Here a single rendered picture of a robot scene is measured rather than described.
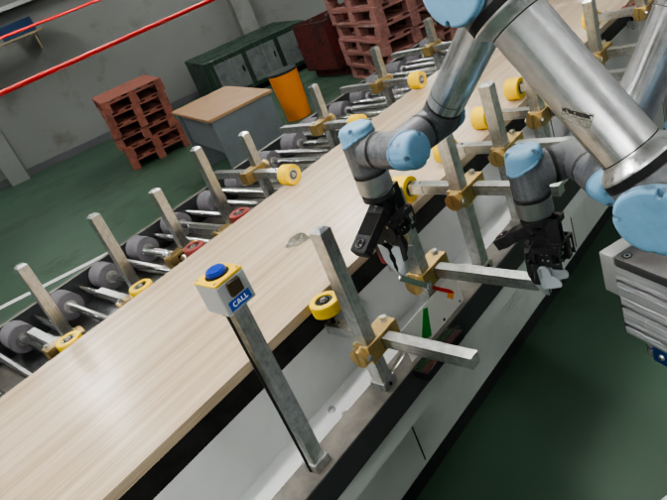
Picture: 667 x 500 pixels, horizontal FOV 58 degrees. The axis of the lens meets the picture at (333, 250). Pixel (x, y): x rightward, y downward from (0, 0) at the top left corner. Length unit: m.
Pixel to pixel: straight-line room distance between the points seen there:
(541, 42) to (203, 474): 1.12
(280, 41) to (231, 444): 8.54
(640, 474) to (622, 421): 0.21
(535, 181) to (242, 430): 0.87
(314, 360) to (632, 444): 1.09
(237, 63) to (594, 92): 8.77
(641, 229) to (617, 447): 1.37
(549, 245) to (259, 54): 8.48
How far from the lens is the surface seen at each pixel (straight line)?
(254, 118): 5.56
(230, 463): 1.53
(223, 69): 9.47
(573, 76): 0.89
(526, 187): 1.27
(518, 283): 1.46
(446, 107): 1.20
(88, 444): 1.53
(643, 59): 1.16
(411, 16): 6.91
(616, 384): 2.39
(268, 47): 9.64
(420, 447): 2.08
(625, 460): 2.17
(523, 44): 0.89
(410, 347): 1.40
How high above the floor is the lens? 1.67
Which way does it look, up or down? 26 degrees down
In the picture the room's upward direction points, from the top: 23 degrees counter-clockwise
